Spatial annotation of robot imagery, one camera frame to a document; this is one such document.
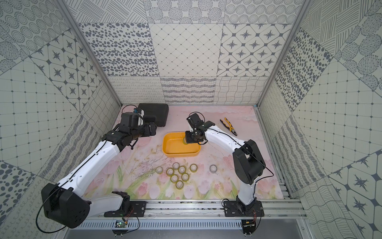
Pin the aluminium mounting rail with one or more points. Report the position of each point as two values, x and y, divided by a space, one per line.
211 209

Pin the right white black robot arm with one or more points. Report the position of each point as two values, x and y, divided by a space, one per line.
248 161

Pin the black plastic tool case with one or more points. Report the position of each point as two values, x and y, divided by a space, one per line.
155 112

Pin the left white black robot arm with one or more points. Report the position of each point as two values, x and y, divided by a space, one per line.
64 201

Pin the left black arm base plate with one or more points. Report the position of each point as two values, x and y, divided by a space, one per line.
131 208

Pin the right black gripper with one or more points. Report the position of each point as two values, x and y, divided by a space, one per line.
187 135

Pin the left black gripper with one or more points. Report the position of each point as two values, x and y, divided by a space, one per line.
150 128

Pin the clear grey tape roll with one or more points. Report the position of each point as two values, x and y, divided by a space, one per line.
213 169

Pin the white ventilation grille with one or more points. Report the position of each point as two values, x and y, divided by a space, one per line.
146 224

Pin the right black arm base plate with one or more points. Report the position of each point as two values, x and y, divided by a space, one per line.
238 209

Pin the yellow black pliers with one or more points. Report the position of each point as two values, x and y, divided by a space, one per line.
227 124

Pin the yellow plastic storage box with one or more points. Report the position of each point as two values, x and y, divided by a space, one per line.
174 145

